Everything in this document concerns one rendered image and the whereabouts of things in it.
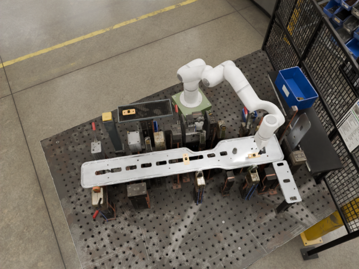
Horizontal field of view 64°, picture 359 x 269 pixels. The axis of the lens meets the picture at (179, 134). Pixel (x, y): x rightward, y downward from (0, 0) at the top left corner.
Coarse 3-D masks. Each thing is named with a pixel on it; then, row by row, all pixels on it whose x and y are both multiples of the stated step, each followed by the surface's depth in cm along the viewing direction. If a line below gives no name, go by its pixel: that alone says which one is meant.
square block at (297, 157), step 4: (292, 152) 192; (296, 152) 192; (300, 152) 192; (292, 156) 193; (296, 156) 190; (300, 156) 190; (304, 156) 190; (288, 160) 200; (292, 160) 193; (296, 160) 189; (300, 160) 189; (304, 160) 189; (288, 164) 200; (292, 164) 195; (296, 164) 193; (300, 164) 195; (292, 168) 199; (296, 168) 200; (292, 172) 206; (284, 180) 219; (288, 180) 219
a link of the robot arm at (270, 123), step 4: (264, 116) 162; (268, 116) 161; (272, 116) 161; (264, 120) 160; (268, 120) 160; (272, 120) 160; (276, 120) 160; (264, 124) 160; (268, 124) 159; (272, 124) 158; (276, 124) 159; (260, 128) 167; (264, 128) 162; (268, 128) 160; (272, 128) 160; (276, 128) 165; (260, 132) 168; (264, 132) 165; (268, 132) 164; (272, 132) 165; (264, 136) 168; (268, 136) 167
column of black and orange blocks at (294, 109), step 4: (292, 108) 194; (296, 108) 193; (288, 112) 200; (292, 112) 194; (296, 112) 195; (288, 116) 201; (292, 116) 199; (288, 120) 203; (284, 124) 210; (288, 124) 208; (280, 128) 216; (284, 128) 213; (280, 132) 217; (284, 132) 218; (276, 136) 226; (280, 136) 222
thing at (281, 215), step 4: (284, 200) 191; (276, 204) 210; (280, 204) 198; (284, 204) 192; (288, 204) 186; (292, 204) 189; (276, 208) 207; (280, 208) 199; (284, 208) 194; (276, 212) 207; (280, 212) 204; (284, 212) 207; (280, 216) 206; (284, 216) 205
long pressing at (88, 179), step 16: (224, 144) 202; (240, 144) 202; (272, 144) 202; (112, 160) 196; (128, 160) 196; (144, 160) 196; (160, 160) 196; (192, 160) 196; (208, 160) 196; (224, 160) 196; (240, 160) 196; (256, 160) 196; (272, 160) 196; (96, 176) 190; (112, 176) 190; (128, 176) 190; (144, 176) 190; (160, 176) 190
